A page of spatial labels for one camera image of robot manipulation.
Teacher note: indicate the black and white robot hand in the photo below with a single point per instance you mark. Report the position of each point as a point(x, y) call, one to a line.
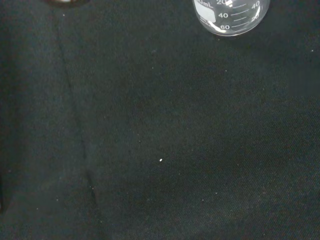
point(66, 2)

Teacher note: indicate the black table cloth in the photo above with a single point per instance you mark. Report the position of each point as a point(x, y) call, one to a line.
point(160, 130)

